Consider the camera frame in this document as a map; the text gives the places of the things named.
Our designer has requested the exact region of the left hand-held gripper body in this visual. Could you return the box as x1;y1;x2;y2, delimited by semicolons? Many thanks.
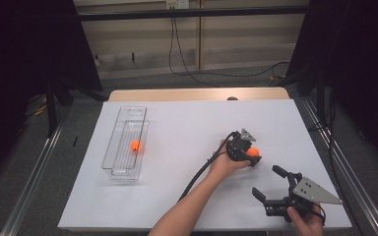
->
225;128;258;164

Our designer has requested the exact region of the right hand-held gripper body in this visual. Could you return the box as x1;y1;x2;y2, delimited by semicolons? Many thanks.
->
263;172;344;223

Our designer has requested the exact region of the clear plastic container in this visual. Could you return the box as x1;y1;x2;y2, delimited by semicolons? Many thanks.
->
101;105;151;182

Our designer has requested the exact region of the person's left hand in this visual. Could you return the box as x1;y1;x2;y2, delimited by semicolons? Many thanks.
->
208;139;254;181

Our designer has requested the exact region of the person's right hand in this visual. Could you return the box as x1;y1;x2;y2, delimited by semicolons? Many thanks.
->
285;205;326;236

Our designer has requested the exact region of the white table board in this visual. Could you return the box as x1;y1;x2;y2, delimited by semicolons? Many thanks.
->
57;98;353;230

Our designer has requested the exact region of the black stand pole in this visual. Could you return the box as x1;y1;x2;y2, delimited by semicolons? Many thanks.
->
316;73;328;127
45;83;58;137

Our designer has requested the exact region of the black horizontal bar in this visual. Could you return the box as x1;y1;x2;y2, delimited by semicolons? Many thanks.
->
78;5;309;22

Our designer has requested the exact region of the black curtain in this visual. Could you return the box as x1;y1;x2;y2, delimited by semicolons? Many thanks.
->
0;0;103;188
286;0;378;173

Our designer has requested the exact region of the black right gripper strap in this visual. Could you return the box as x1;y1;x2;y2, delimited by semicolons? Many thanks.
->
311;203;327;227

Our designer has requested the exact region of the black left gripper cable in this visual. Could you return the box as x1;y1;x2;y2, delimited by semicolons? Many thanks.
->
177;131;238;203

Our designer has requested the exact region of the aluminium floor rail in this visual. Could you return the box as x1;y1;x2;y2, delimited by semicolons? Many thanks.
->
0;126;63;236
301;97;378;236

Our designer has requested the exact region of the black wall cable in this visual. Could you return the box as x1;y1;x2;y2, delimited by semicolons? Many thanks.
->
168;17;220;89
173;17;291;79

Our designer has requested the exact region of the white wall outlet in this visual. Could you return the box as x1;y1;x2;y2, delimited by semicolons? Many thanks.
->
165;0;190;10

